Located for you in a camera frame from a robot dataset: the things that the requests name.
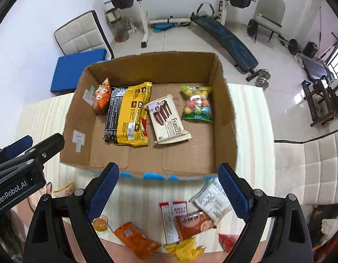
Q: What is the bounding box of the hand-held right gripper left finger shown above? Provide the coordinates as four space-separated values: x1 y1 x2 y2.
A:
23 162 120 263

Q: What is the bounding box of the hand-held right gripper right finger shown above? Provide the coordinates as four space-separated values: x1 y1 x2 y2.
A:
217 163 314 263

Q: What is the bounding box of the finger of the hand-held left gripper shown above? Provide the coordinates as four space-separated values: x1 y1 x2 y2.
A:
0 133 65 174
0 135 34 161

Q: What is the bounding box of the white printed snack packet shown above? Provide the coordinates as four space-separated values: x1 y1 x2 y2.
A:
189 178 233 224

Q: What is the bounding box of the red snack packet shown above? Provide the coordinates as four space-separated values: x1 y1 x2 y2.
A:
218 233 239 253

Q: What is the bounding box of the brown cake packet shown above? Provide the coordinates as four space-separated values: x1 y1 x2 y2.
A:
174 210 217 241

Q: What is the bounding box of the brown cardboard box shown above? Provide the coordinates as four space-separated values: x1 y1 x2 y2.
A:
60 51 238 181

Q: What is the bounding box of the small yellow crinkled packet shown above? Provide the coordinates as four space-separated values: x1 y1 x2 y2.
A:
164 237 206 263

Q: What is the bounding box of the yellow jelly cup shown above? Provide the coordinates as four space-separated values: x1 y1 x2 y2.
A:
92 216 109 233

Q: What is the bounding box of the orange flat packet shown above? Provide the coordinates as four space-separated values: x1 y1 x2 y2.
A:
113 222 161 260

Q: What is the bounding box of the red white stick packet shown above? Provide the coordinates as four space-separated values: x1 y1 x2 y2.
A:
159 201 188 245

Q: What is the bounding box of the orange panda snack packet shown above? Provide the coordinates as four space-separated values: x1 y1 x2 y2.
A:
93 78 113 115

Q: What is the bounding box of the black snack bar packet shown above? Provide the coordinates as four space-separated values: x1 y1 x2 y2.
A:
104 87 128 143

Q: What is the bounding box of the large yellow snack packet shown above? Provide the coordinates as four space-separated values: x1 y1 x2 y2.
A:
116 82 153 146

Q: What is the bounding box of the blue foam mat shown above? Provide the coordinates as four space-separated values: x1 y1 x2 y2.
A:
50 48 108 96

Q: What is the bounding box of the white padded seat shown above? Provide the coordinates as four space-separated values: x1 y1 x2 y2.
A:
274 131 338 206

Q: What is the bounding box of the white wafer packet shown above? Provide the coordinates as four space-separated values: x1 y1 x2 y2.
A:
143 94 192 145

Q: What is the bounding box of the green candy ball bag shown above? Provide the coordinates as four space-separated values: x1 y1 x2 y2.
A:
181 85 214 122

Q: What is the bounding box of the chrome dumbbell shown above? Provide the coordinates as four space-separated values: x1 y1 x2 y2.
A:
254 68 271 89

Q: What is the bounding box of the white padded chair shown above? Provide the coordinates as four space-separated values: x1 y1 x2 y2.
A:
54 10 115 61

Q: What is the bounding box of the dark wooden chair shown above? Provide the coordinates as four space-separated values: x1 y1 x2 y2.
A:
302 75 338 127

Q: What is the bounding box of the glass jar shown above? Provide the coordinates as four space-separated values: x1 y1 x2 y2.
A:
112 19 130 42

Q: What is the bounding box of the small cardboard carton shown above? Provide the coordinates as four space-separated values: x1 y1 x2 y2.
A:
105 8 121 25

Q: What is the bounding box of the dark flat panel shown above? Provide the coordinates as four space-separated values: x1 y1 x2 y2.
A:
300 55 331 80

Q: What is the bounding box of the dark blue sit-up bench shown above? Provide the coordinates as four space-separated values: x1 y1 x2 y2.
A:
190 2 259 81

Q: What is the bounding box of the black weight plate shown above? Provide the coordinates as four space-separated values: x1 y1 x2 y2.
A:
278 34 299 55

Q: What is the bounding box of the small black box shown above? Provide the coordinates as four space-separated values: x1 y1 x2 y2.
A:
303 42 319 59

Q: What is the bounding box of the short black plate barbell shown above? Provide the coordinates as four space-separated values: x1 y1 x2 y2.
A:
247 14 283 37

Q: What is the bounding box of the grey chair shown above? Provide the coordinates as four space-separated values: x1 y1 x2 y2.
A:
251 0 286 44

